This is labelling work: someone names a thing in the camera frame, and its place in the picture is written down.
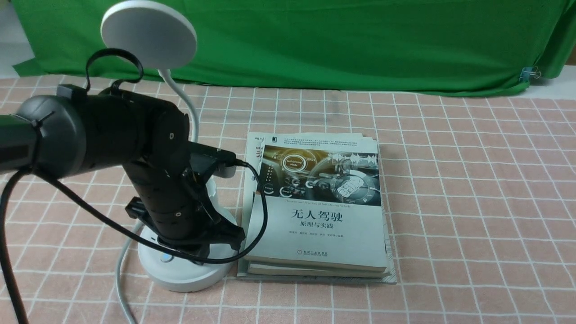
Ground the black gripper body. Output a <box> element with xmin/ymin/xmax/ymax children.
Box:
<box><xmin>123</xmin><ymin>161</ymin><xmax>246</xmax><ymax>258</ymax></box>

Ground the white desk lamp with base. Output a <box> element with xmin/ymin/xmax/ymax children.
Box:
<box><xmin>100</xmin><ymin>0</ymin><xmax>232</xmax><ymax>293</ymax></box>

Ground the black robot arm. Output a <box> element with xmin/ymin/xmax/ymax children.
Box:
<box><xmin>0</xmin><ymin>85</ymin><xmax>245</xmax><ymax>263</ymax></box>

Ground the top book autonomous driving cover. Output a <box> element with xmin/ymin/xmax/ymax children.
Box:
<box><xmin>243</xmin><ymin>136</ymin><xmax>388</xmax><ymax>273</ymax></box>

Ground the bottom book grey cover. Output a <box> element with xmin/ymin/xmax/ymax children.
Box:
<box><xmin>237</xmin><ymin>132</ymin><xmax>397</xmax><ymax>284</ymax></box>

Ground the pink checkered tablecloth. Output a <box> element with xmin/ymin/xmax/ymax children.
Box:
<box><xmin>6</xmin><ymin>85</ymin><xmax>576</xmax><ymax>324</ymax></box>

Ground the green backdrop cloth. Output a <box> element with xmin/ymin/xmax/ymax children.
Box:
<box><xmin>11</xmin><ymin>0</ymin><xmax>576</xmax><ymax>98</ymax></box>

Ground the blue binder clip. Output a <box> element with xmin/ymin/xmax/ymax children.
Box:
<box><xmin>518</xmin><ymin>66</ymin><xmax>542</xmax><ymax>82</ymax></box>

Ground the white lamp power cord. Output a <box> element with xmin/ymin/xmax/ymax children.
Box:
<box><xmin>115</xmin><ymin>222</ymin><xmax>144</xmax><ymax>324</ymax></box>

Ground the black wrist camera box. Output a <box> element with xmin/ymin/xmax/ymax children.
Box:
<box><xmin>187</xmin><ymin>142</ymin><xmax>237</xmax><ymax>179</ymax></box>

